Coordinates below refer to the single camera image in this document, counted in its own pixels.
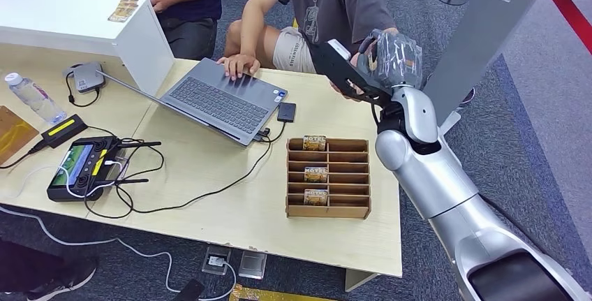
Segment short black drive cable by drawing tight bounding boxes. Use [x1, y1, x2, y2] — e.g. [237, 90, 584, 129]
[256, 122, 288, 145]

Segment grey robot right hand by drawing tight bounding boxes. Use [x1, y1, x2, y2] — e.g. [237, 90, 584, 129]
[356, 29, 424, 90]

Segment person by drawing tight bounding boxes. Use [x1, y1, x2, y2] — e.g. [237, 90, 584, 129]
[0, 238, 98, 301]
[109, 0, 223, 61]
[217, 0, 399, 103]

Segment stack of hotel cards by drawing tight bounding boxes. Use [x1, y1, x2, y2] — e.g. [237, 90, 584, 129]
[107, 0, 140, 24]

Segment white controller cable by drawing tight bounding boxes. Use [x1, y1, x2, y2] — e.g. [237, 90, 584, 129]
[57, 159, 126, 200]

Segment grey metal kiosk stand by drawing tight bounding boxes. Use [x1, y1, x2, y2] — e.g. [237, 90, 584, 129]
[422, 0, 552, 136]

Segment red barrier belt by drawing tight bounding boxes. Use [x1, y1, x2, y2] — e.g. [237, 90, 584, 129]
[540, 0, 592, 57]

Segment white table leg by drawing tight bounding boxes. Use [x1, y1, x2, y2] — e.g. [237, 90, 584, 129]
[343, 268, 382, 293]

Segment grey usb hub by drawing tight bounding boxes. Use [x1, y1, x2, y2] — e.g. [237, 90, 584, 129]
[72, 61, 107, 94]

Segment black object on floor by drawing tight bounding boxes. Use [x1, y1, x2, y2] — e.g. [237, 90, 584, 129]
[170, 278, 205, 301]

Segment floor power outlet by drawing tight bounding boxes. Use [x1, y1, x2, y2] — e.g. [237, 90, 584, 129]
[201, 245, 232, 276]

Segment metal floor plate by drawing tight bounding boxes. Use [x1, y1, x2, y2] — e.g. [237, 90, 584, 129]
[237, 249, 269, 281]

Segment white floor cable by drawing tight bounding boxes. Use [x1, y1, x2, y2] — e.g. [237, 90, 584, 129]
[0, 205, 238, 301]

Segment grey open laptop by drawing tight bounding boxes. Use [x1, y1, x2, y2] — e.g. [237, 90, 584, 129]
[96, 57, 289, 147]

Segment clear plastic water bottle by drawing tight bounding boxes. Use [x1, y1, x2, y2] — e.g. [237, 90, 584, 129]
[3, 72, 68, 126]

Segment person's right hand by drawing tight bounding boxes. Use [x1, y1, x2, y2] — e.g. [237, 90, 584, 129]
[216, 53, 261, 82]

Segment wooden slotted card holder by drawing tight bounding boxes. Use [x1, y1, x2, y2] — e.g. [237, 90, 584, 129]
[285, 137, 372, 220]

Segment person's left hand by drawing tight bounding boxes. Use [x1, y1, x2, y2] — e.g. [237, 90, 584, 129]
[330, 38, 376, 103]

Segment black remote controller with screen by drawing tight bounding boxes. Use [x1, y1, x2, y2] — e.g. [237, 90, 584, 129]
[46, 135, 163, 203]

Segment brown wooden board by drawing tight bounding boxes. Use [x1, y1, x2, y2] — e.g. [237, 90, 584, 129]
[0, 105, 40, 166]

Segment small black external drive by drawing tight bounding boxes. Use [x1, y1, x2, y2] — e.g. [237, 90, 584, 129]
[276, 101, 297, 124]

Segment person's hand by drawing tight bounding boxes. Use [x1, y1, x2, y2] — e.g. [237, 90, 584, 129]
[149, 0, 175, 15]

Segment black adapter with yellow label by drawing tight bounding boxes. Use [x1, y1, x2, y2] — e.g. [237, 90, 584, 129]
[40, 113, 89, 150]

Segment gold patterned sheet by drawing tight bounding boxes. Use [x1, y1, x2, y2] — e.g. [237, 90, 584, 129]
[228, 284, 339, 301]

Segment white counter shelf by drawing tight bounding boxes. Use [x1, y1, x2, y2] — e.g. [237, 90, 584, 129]
[0, 0, 176, 98]

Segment black hub cable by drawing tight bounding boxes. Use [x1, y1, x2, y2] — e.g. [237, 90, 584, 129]
[64, 71, 102, 109]

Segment long black cable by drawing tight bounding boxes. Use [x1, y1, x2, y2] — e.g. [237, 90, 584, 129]
[84, 125, 274, 220]

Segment black adapter cable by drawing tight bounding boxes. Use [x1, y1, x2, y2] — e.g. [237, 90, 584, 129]
[0, 139, 46, 170]

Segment hotel key card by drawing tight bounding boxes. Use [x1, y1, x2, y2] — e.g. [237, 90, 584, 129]
[302, 189, 330, 207]
[303, 166, 330, 184]
[302, 135, 328, 152]

